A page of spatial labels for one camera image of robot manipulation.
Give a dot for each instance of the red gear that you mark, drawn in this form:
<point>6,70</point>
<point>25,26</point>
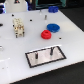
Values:
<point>46,34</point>

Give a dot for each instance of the blue gear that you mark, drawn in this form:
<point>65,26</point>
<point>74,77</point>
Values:
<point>53,27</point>

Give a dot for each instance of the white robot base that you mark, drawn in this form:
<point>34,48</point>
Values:
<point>15,6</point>

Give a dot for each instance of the right metal peg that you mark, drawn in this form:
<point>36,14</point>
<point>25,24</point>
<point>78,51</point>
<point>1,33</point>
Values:
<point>51,51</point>

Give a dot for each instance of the beige connector block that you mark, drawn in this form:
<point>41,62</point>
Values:
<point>18,27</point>

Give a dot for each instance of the small blue part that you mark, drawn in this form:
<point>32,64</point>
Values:
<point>53,9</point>

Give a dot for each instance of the black-framed peg base plate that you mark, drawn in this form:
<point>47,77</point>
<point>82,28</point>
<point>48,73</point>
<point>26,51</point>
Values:
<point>44,56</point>

